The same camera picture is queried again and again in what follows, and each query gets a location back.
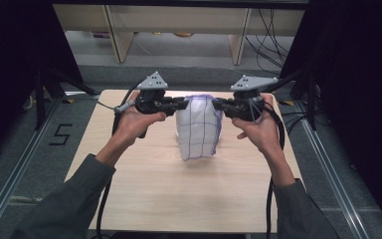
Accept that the black floor cables bundle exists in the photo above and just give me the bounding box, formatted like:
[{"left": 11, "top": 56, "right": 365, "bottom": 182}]
[{"left": 244, "top": 8, "right": 295, "bottom": 76}]

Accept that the silver metal floor rail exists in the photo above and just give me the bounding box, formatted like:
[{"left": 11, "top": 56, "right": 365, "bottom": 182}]
[
  {"left": 292, "top": 99, "right": 371, "bottom": 239},
  {"left": 0, "top": 95, "right": 65, "bottom": 239}
]

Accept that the black metal stand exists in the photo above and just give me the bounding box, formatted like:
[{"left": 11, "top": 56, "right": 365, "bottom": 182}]
[
  {"left": 262, "top": 68, "right": 320, "bottom": 131},
  {"left": 34, "top": 65, "right": 99, "bottom": 131}
]

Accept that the left hand-held gripper cable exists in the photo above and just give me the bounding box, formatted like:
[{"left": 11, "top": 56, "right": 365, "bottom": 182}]
[{"left": 94, "top": 82, "right": 141, "bottom": 239}]

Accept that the white cloth with purple lines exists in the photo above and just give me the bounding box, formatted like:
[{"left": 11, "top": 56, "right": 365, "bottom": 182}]
[{"left": 174, "top": 94, "right": 224, "bottom": 162}]

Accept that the black curtain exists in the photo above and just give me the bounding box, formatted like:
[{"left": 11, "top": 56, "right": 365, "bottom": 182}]
[
  {"left": 280, "top": 0, "right": 382, "bottom": 230},
  {"left": 0, "top": 0, "right": 85, "bottom": 167}
]

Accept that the right hand-held gripper cable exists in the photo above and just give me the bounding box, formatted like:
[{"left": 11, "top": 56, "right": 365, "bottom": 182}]
[{"left": 263, "top": 99, "right": 287, "bottom": 239}]

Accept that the person's left hand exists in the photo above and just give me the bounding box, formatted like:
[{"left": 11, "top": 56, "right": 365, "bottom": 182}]
[{"left": 113, "top": 91, "right": 168, "bottom": 147}]

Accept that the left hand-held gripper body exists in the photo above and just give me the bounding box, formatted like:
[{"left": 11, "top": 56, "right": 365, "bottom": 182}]
[{"left": 134, "top": 71, "right": 171, "bottom": 116}]

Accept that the white floor cable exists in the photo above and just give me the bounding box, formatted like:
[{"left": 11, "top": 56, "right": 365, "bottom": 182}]
[{"left": 227, "top": 67, "right": 257, "bottom": 79}]

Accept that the person's right hand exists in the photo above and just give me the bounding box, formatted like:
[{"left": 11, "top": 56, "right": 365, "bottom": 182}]
[{"left": 231, "top": 93, "right": 282, "bottom": 156}]

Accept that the hand-held gripper cable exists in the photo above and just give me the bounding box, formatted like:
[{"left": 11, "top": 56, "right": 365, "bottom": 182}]
[
  {"left": 94, "top": 82, "right": 141, "bottom": 239},
  {"left": 263, "top": 99, "right": 287, "bottom": 239}
]

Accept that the light wooden shelf unit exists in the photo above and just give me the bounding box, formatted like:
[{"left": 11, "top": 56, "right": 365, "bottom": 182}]
[{"left": 53, "top": 3, "right": 306, "bottom": 66}]

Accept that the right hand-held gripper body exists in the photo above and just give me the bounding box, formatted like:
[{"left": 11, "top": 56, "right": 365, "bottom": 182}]
[{"left": 230, "top": 74, "right": 280, "bottom": 122}]

